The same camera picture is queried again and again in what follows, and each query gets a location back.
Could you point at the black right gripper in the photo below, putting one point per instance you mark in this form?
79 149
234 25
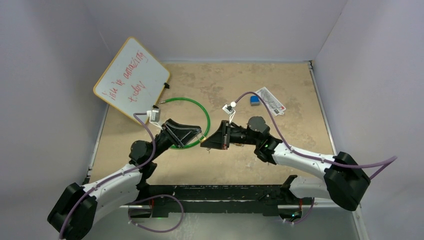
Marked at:
219 140

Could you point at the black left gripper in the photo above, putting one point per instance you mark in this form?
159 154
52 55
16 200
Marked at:
181 135

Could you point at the brass padlock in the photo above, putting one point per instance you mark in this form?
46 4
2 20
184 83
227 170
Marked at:
201 137

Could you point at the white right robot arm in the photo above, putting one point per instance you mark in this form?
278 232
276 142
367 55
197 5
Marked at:
335 177

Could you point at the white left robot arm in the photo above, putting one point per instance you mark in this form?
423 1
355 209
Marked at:
81 206

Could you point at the blue whiteboard eraser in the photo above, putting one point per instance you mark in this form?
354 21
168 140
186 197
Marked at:
254 100

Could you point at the white printed card package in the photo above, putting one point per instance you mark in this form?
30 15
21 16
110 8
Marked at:
274 105

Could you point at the green cable lock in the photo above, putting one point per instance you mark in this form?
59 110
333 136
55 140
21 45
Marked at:
187 111

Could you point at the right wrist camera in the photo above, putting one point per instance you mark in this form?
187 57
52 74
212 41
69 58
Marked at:
229 108

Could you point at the whiteboard with orange frame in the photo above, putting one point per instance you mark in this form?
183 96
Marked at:
133 81

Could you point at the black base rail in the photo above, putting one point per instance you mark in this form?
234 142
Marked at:
269 200

